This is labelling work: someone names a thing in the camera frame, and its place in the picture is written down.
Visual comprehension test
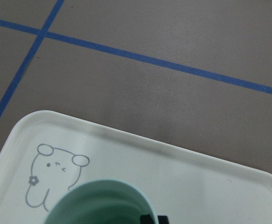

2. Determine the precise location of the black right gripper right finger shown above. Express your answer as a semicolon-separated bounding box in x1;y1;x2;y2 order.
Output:
157;211;168;224

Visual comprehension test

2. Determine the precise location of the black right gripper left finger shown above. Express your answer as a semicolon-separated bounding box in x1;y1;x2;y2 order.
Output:
139;210;157;224

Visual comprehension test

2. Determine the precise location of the green plastic cup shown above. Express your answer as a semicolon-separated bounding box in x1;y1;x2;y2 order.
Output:
44;179;154;224

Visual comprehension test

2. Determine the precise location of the cream plastic tray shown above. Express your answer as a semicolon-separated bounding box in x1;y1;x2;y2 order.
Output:
0;111;272;224

